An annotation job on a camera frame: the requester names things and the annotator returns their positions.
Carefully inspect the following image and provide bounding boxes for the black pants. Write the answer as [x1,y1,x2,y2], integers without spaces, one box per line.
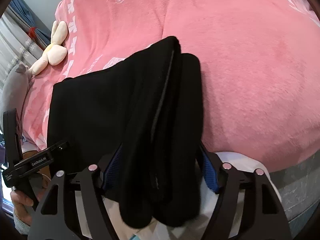
[47,36,203,228]

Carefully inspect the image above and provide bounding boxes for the person's left hand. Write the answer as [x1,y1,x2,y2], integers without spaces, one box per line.
[10,190,34,226]

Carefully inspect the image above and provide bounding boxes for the grey plush toy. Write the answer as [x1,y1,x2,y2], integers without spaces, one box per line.
[1,63,33,132]

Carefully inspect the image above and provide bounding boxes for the cream flower plush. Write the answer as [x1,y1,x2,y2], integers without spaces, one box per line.
[29,21,68,76]

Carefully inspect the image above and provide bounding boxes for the striped curtain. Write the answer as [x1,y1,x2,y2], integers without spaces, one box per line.
[0,0,51,87]

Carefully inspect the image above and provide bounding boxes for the pink fleece blanket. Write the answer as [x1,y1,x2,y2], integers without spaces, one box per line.
[22,0,319,171]

